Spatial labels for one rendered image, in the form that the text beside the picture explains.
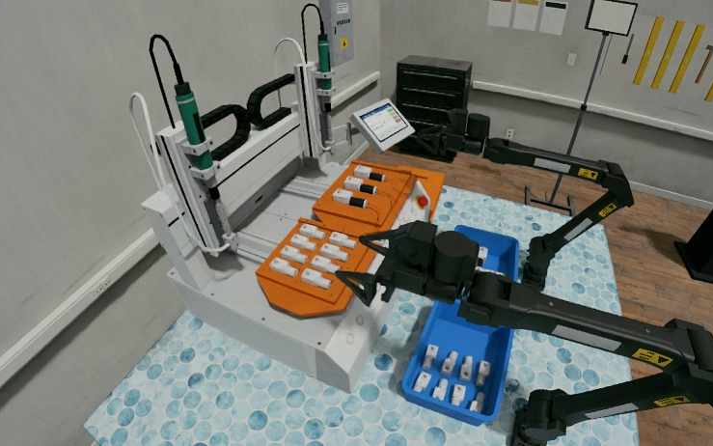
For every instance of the blue plastic tray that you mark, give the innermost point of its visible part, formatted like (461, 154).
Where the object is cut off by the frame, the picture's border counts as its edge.
(502, 253)
(444, 329)

